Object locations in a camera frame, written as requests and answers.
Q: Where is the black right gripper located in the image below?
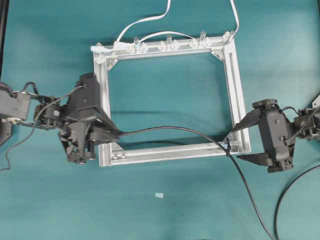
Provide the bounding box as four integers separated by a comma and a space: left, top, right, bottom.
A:
231, 99, 294, 173

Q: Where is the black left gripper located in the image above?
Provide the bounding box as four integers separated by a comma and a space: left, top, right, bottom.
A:
34, 102, 122, 165

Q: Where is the black USB cable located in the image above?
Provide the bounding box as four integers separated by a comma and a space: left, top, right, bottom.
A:
118, 126, 320, 240

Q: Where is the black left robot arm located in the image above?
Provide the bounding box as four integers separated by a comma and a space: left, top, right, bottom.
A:
0, 78, 123, 165

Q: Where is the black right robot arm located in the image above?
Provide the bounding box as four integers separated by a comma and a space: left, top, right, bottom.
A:
232, 99, 320, 173

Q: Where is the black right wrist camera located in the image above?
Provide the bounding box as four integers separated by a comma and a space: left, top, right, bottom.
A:
258, 109, 290, 162

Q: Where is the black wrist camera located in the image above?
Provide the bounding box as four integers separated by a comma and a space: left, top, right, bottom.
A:
258, 109, 290, 162
65, 72, 107, 122

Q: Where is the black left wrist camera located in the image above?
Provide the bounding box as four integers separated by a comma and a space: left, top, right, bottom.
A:
65, 72, 107, 122

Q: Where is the thin black camera cable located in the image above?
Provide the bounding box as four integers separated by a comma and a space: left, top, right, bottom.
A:
0, 82, 86, 172

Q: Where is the white flat ethernet cable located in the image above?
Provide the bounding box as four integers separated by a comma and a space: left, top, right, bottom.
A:
113, 0, 241, 50

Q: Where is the clear standoff post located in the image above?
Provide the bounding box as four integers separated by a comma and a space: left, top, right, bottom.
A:
199, 31, 207, 46
133, 36, 140, 52
166, 35, 172, 50

